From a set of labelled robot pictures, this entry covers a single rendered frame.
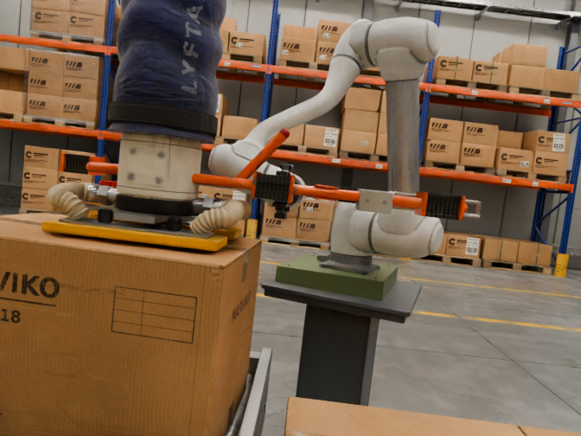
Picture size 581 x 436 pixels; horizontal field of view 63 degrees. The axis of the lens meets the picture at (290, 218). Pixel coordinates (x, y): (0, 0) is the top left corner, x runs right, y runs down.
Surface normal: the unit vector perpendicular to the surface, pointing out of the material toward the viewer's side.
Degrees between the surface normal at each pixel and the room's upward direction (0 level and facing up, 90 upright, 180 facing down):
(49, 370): 90
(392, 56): 112
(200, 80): 74
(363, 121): 90
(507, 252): 94
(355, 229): 92
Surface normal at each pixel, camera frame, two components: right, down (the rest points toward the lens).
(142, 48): -0.17, -0.22
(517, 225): 0.00, 0.07
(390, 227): -0.62, 0.22
